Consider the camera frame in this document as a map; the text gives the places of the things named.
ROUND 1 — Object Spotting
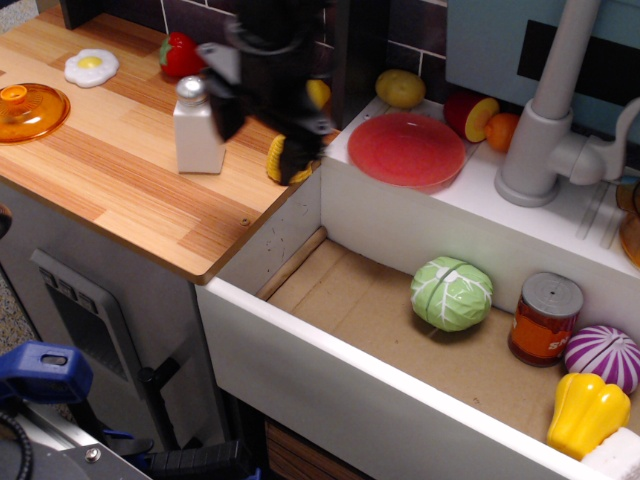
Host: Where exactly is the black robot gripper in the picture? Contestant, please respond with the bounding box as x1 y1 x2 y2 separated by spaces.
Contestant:
197 1 332 186

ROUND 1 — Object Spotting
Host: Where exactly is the yellow toy corn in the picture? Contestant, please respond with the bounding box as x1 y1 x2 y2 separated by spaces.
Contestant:
266 134 313 185

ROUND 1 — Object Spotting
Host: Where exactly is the red plastic plate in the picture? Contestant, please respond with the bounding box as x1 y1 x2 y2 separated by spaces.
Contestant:
347 113 466 189

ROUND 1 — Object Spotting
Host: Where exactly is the yellow toy lemon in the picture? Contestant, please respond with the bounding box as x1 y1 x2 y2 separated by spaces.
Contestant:
306 79 331 111

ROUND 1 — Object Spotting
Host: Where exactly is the white salt shaker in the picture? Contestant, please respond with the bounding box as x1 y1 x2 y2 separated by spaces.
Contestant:
173 75 225 175

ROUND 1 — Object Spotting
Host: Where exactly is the red toy strawberry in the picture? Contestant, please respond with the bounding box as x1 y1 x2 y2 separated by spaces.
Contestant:
159 32 205 78

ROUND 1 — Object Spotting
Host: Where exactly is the toy potato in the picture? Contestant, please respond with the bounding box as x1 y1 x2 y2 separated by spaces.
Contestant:
375 69 426 109

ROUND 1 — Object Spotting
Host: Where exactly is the white toy fried egg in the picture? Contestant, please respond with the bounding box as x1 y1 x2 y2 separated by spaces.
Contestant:
64 49 120 88

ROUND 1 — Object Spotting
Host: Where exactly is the red halved toy fruit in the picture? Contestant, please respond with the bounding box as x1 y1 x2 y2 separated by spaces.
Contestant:
443 91 500 143

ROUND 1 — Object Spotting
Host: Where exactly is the white toy sink basin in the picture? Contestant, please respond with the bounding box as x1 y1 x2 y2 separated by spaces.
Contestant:
196 147 639 479

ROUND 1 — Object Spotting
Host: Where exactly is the small toy orange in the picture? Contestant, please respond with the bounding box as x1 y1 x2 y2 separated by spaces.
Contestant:
484 113 520 153

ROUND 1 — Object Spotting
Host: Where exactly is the orange transparent pot lid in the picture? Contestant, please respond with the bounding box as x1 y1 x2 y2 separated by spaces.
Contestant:
1 83 71 145

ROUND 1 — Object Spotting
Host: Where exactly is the green toy cabbage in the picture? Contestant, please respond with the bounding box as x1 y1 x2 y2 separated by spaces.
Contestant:
410 256 494 332

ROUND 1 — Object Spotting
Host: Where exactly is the grey oven door panel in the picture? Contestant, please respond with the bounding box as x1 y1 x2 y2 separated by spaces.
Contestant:
31 249 144 400

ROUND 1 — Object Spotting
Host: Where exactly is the grey toy faucet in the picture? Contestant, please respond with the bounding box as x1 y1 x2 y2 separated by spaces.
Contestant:
494 1 639 207

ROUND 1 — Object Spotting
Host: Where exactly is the blue clamp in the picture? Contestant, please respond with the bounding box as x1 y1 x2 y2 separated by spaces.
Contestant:
1 341 94 404

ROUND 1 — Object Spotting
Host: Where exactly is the orange toy can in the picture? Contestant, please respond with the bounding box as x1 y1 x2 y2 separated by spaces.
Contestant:
508 272 584 367

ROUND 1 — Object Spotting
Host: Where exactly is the orange transparent pot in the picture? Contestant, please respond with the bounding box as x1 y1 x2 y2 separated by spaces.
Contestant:
616 179 640 267

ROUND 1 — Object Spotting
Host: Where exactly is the purple toy onion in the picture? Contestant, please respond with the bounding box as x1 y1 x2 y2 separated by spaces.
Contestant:
564 325 639 395

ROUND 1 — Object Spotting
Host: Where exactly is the yellow toy bell pepper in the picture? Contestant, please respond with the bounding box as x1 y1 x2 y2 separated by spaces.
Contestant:
546 373 631 460

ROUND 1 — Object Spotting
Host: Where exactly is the white sponge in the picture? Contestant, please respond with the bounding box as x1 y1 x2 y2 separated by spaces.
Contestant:
581 428 639 480

